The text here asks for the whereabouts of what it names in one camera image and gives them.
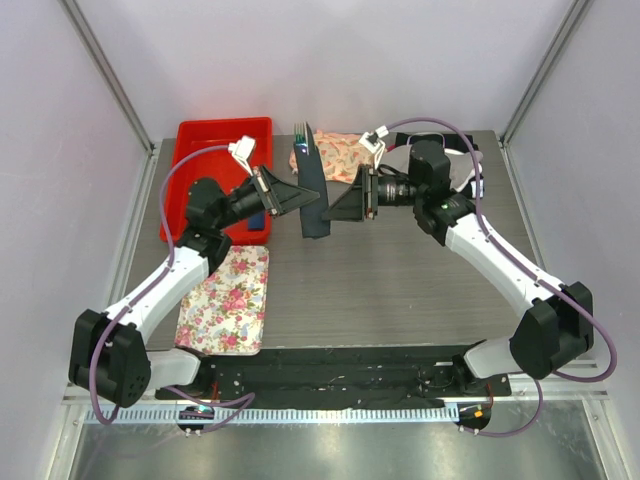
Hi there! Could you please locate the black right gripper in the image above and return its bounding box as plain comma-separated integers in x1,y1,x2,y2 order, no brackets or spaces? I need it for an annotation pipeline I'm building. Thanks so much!
324,163,426,222

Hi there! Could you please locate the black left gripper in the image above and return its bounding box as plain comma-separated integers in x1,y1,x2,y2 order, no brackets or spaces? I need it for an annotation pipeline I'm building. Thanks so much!
214,164,317,231

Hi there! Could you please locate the dark navy paper napkin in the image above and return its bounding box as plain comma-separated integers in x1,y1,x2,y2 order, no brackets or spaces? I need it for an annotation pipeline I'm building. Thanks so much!
291,122,333,240

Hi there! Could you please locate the iridescent rainbow fork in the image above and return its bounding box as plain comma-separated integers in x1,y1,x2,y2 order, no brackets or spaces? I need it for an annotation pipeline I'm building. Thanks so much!
293,122,308,152

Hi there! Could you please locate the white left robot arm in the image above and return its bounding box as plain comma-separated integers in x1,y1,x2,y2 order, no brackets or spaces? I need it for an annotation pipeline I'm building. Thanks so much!
69,166,320,408

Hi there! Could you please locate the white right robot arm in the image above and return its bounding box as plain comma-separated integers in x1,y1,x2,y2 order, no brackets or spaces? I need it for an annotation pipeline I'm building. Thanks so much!
324,140,594,395

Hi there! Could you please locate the orange patterned cloth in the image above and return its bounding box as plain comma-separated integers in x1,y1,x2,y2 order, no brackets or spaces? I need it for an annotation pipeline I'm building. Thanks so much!
313,130,374,184

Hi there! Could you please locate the red plastic bin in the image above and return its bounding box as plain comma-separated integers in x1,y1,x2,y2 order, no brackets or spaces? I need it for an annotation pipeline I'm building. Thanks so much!
164,117,273,245

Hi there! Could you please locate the grey cloth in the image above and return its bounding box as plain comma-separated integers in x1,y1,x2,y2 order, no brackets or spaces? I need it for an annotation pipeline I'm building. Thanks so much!
378,146,483,193

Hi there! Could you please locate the black cloth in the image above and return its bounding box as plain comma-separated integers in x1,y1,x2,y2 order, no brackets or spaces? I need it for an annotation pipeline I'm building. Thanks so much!
393,132,470,153

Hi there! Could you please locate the white cloth with print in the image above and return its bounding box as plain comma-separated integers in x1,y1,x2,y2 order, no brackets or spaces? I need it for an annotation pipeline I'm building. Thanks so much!
461,173,485,200

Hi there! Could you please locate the floral rectangular tray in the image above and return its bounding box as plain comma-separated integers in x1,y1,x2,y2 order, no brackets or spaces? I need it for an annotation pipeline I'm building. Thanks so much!
174,246,269,356

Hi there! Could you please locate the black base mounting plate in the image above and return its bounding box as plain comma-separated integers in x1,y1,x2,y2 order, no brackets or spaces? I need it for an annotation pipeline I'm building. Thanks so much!
182,345,511,410

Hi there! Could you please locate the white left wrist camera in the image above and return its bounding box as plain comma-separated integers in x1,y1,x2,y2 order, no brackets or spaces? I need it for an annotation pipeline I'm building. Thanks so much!
227,135,256,177

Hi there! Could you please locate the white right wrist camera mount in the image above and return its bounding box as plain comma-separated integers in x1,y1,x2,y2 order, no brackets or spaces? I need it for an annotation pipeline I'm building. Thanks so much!
359,125,389,169

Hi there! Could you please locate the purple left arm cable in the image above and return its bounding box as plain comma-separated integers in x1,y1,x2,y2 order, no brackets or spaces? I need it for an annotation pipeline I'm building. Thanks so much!
89,144,256,435

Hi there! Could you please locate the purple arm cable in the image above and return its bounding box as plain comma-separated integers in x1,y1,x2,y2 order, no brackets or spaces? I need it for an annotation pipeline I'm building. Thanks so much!
379,117,618,440
89,144,256,435

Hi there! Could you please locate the white slotted cable duct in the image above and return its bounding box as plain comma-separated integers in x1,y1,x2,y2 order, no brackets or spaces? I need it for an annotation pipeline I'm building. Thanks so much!
114,403,459,425

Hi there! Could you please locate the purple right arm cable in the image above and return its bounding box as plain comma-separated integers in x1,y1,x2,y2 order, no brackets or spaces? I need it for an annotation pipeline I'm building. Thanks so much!
379,117,618,440

